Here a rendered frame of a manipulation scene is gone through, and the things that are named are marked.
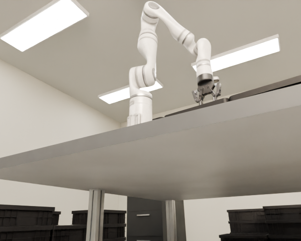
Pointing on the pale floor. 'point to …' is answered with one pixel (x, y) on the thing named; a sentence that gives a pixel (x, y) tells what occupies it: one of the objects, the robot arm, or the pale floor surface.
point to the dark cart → (152, 220)
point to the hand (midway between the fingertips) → (208, 104)
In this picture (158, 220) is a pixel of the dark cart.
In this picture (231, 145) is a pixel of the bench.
